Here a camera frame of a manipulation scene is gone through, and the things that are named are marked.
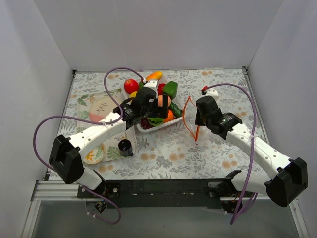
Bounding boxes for green toy watermelon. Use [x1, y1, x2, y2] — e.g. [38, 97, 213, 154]
[147, 117, 164, 127]

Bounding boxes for orange pink peach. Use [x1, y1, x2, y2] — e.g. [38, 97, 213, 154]
[158, 95, 172, 107]

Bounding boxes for clear zip top bag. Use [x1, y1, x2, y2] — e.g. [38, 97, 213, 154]
[182, 96, 211, 146]

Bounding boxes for red apple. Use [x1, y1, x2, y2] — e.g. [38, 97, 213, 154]
[123, 79, 139, 94]

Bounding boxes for green bell pepper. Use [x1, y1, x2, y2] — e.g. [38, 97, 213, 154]
[163, 81, 178, 100]

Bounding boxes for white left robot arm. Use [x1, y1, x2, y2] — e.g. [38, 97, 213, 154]
[49, 87, 169, 198]

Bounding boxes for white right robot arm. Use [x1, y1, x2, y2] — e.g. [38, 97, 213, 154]
[195, 96, 308, 207]

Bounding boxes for orange fruit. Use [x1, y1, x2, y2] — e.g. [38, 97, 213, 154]
[164, 110, 174, 123]

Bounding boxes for yellow fruit left side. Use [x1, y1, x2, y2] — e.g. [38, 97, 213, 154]
[129, 91, 137, 98]

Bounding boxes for dark green cucumber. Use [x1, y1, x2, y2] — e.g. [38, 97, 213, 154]
[169, 102, 183, 118]

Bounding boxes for white plastic fruit basket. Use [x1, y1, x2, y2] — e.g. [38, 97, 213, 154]
[121, 75, 184, 133]

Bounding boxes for dark red grape bunch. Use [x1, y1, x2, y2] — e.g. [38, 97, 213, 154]
[140, 118, 153, 130]

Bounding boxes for red tomato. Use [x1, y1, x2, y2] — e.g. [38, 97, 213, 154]
[157, 83, 166, 95]

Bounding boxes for orange yellow mango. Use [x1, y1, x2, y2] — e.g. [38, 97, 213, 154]
[146, 71, 163, 82]

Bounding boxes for floral table mat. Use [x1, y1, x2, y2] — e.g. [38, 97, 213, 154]
[83, 69, 265, 180]

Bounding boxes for pink beige round plate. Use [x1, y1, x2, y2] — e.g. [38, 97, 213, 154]
[89, 97, 117, 122]

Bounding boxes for dark blue cup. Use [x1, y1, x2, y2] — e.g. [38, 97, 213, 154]
[118, 139, 133, 157]

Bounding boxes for leaf patterned rectangular tray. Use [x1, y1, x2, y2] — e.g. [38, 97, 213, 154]
[77, 89, 137, 165]

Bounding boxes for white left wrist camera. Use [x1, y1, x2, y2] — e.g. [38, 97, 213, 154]
[144, 80, 158, 96]

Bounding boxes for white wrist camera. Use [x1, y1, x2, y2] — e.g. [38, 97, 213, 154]
[144, 80, 158, 96]
[201, 86, 219, 100]

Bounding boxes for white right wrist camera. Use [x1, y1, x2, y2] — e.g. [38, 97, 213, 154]
[201, 86, 219, 100]

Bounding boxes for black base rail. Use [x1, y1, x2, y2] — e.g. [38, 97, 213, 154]
[76, 178, 256, 210]

